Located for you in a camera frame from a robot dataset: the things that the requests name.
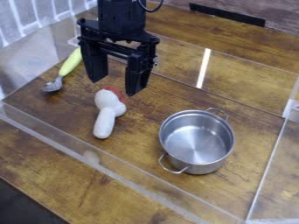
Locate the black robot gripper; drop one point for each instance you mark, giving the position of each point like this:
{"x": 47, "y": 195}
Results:
{"x": 118, "y": 34}

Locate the yellow-green handled metal spoon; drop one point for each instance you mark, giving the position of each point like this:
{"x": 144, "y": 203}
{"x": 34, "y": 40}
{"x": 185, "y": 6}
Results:
{"x": 70, "y": 64}

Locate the white plush mushroom red cap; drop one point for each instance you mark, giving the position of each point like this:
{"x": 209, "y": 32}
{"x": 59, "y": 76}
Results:
{"x": 111, "y": 104}

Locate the black strip on table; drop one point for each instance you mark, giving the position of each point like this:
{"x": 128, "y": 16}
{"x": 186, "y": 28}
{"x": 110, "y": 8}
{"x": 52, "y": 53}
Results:
{"x": 229, "y": 15}

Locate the silver metal pot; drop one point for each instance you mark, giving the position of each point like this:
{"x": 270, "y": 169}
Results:
{"x": 198, "y": 140}

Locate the clear acrylic enclosure wall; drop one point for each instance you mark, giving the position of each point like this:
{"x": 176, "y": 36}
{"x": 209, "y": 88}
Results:
{"x": 269, "y": 208}

